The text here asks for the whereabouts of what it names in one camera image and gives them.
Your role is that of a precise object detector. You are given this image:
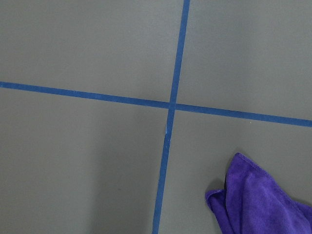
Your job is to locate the purple microfibre towel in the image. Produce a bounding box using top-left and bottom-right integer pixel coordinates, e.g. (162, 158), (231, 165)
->
(205, 153), (312, 234)

